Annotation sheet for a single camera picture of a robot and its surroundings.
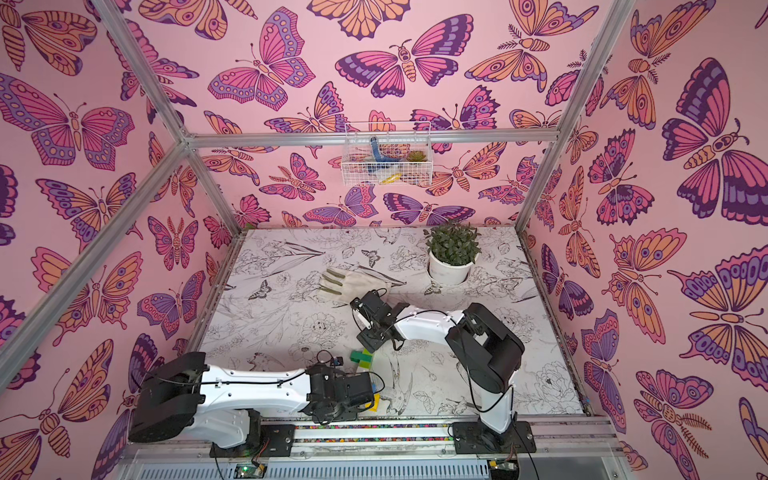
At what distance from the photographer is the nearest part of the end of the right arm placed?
2.21 ft

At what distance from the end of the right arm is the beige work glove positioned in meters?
0.21

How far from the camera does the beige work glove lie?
1.02 metres
